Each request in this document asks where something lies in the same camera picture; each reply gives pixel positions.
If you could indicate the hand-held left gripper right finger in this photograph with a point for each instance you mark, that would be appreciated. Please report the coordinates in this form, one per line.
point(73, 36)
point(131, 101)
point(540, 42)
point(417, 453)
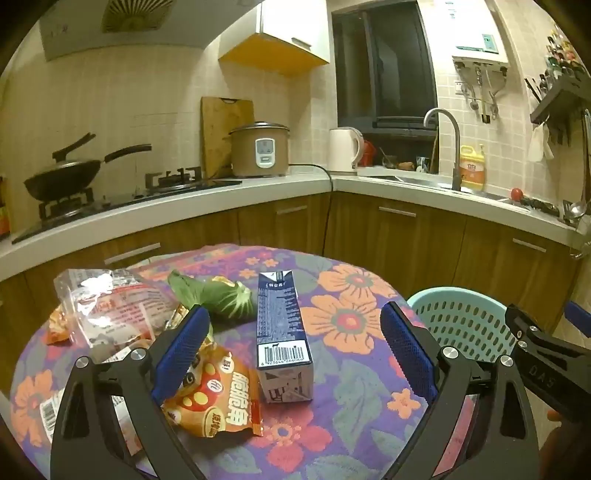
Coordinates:
point(406, 350)

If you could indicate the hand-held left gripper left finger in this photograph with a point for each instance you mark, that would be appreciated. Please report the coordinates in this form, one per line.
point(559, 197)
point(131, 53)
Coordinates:
point(184, 350)

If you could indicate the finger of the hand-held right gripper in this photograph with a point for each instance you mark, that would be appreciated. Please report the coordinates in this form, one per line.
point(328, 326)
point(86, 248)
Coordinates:
point(581, 318)
point(554, 369)

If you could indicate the orange snack packet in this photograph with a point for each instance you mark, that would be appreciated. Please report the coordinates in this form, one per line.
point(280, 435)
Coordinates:
point(231, 397)

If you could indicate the light blue plastic basket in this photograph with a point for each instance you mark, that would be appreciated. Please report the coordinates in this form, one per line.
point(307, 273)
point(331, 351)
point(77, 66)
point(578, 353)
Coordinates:
point(466, 323)

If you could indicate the green leafy vegetable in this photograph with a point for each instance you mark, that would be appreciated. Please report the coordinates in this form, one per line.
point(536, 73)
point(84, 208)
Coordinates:
point(226, 297)

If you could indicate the person's right hand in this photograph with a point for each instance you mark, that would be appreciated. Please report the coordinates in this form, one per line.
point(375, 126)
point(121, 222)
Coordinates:
point(563, 447)

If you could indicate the floral tablecloth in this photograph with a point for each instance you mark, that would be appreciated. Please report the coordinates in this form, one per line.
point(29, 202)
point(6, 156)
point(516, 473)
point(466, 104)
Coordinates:
point(351, 323)

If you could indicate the clear plastic bag red print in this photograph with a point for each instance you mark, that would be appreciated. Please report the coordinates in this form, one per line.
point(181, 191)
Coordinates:
point(115, 309)

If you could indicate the blue and white carton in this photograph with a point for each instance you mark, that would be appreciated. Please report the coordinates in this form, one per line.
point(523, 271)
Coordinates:
point(281, 314)

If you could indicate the metal ladle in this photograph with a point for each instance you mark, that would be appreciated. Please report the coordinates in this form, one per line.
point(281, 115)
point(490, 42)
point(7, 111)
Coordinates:
point(577, 210)

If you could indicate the wooden base cabinets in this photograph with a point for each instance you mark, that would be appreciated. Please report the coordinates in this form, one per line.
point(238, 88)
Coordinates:
point(369, 240)

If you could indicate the red tomato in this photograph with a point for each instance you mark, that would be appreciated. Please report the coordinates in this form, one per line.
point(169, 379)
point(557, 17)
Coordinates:
point(516, 193)

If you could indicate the white barcode wrapper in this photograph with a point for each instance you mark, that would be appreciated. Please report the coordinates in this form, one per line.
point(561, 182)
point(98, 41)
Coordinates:
point(48, 413)

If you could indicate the black gas stove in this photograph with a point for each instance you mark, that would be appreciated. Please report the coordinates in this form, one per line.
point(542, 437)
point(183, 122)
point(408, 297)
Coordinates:
point(138, 196)

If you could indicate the white kitchen counter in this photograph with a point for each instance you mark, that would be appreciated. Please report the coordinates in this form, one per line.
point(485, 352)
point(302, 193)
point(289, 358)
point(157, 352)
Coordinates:
point(392, 189)

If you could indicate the metal sink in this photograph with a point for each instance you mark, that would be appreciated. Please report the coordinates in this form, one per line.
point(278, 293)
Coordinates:
point(415, 181)

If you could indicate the white hanging cloth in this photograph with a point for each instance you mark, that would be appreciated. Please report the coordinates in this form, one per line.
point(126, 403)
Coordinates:
point(538, 145)

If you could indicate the yellow detergent bottle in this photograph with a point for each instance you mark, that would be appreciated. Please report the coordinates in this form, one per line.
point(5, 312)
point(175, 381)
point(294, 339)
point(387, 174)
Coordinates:
point(473, 173)

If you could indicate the drinking glass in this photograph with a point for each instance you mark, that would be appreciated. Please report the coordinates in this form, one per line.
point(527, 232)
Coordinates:
point(422, 164)

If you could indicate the small dark bowl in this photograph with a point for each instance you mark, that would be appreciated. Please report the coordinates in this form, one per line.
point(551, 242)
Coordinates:
point(389, 162)

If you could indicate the red container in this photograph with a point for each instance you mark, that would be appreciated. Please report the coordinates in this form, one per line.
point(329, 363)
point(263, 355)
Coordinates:
point(368, 154)

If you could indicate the metal faucet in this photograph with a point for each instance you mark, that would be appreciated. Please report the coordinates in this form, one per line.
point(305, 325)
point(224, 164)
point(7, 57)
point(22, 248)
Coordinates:
point(457, 152)

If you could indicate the beige rice cooker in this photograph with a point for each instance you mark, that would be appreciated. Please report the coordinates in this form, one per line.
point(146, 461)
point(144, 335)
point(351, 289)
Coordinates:
point(244, 152)

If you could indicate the white electric kettle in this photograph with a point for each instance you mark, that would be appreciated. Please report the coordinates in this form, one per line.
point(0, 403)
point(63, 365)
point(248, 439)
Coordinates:
point(341, 150)

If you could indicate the black wok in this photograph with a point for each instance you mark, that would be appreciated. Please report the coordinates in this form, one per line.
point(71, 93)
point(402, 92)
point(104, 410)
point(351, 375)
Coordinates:
point(60, 180)

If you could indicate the wooden cutting board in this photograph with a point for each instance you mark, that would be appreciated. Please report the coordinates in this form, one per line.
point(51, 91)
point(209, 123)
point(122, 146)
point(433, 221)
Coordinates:
point(221, 129)

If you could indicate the dark sauce bottle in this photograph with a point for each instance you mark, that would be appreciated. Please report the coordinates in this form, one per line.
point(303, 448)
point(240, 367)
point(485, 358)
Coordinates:
point(3, 217)

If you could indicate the water heater pipes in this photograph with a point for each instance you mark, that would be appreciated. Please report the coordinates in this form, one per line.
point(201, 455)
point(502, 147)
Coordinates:
point(475, 74)

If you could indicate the dark window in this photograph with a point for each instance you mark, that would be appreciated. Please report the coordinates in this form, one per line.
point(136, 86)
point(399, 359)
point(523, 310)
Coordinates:
point(383, 69)

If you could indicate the white water heater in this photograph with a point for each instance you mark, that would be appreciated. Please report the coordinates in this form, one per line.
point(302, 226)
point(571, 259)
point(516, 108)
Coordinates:
point(461, 27)

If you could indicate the range hood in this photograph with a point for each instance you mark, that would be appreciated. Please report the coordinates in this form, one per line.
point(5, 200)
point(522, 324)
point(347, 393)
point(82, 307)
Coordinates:
point(69, 32)

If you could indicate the black wall utensil rack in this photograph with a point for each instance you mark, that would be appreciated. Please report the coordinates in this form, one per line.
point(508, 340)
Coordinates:
point(561, 99)

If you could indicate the white wall cabinet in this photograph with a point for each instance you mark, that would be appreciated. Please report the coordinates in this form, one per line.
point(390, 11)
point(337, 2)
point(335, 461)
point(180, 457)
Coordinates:
point(286, 18)

